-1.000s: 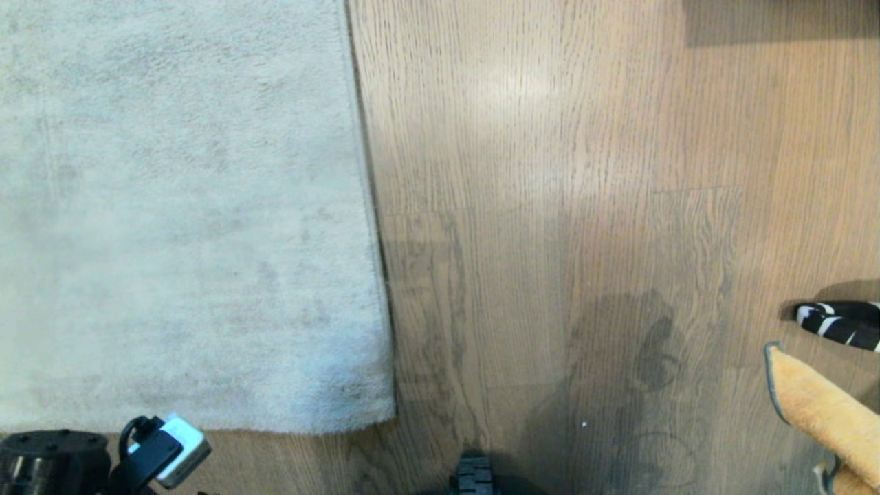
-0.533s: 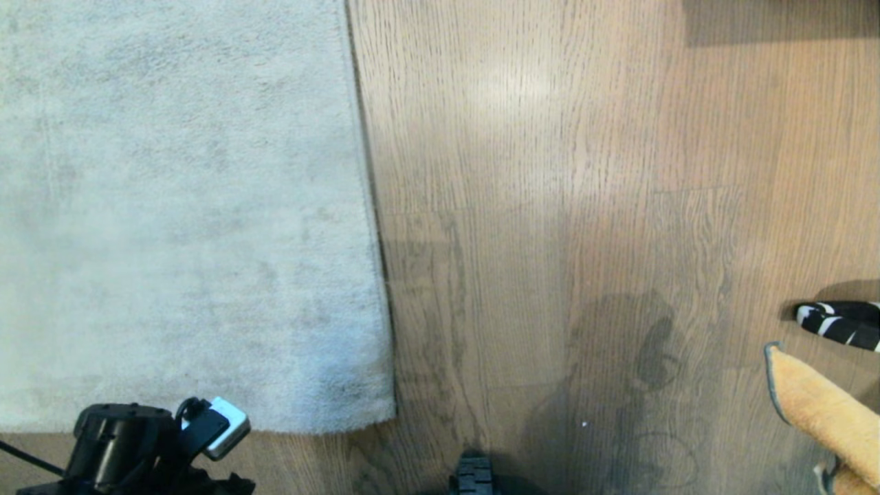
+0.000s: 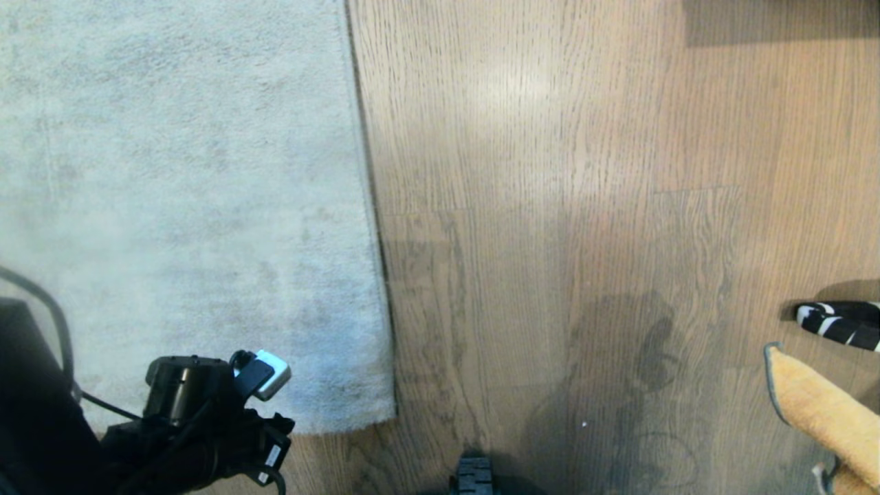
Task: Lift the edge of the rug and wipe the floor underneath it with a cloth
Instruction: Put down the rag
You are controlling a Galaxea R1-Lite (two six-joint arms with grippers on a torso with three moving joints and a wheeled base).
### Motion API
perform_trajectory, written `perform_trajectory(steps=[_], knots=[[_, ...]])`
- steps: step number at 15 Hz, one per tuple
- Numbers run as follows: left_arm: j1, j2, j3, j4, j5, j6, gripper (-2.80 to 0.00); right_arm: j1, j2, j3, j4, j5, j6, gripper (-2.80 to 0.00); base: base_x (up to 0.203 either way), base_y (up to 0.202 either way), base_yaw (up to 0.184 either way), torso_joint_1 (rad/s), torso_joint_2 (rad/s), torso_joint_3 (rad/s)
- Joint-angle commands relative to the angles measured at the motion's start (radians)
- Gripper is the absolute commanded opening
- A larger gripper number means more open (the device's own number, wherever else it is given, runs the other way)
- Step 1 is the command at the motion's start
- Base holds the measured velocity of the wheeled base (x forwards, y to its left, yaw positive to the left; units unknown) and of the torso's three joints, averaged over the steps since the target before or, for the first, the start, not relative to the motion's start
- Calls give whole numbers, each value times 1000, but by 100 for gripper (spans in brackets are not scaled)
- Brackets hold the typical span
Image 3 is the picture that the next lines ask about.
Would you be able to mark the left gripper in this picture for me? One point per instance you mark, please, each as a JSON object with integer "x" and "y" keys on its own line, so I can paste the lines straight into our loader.
{"x": 265, "y": 440}

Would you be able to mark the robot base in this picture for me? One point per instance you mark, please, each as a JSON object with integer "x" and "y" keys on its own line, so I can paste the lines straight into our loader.
{"x": 474, "y": 478}

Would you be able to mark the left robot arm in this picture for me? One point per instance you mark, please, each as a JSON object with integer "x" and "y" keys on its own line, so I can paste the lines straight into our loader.
{"x": 41, "y": 426}

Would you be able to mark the light grey rug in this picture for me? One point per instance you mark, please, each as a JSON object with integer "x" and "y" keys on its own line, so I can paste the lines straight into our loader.
{"x": 179, "y": 179}

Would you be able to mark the black white striped fabric item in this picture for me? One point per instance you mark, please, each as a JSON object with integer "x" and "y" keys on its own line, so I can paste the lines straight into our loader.
{"x": 842, "y": 323}

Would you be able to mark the orange cloth with grey edge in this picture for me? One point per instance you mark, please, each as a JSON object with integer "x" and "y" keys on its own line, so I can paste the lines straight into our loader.
{"x": 818, "y": 412}

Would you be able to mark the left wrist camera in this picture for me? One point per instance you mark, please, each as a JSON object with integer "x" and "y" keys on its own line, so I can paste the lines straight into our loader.
{"x": 269, "y": 375}

